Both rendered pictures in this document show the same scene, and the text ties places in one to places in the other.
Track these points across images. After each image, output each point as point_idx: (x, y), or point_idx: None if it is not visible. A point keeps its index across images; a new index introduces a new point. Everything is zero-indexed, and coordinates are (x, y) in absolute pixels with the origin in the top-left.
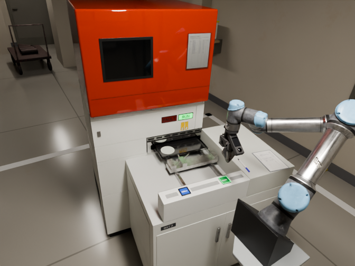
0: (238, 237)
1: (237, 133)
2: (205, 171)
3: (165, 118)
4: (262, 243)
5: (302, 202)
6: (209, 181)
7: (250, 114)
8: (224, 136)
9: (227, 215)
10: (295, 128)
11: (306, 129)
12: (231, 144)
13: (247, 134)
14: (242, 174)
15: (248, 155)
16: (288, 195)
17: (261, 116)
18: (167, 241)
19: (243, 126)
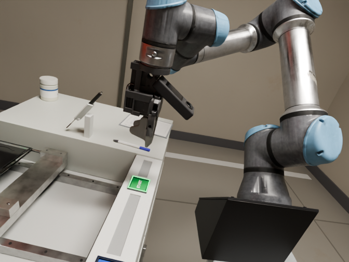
0: (222, 258)
1: (67, 105)
2: (59, 194)
3: None
4: (280, 237)
5: (340, 140)
6: (122, 205)
7: (207, 15)
8: (137, 91)
9: (144, 238)
10: (228, 47)
11: (239, 46)
12: (171, 100)
13: (81, 103)
14: (145, 159)
15: (119, 130)
16: (327, 138)
17: (224, 18)
18: None
19: (63, 94)
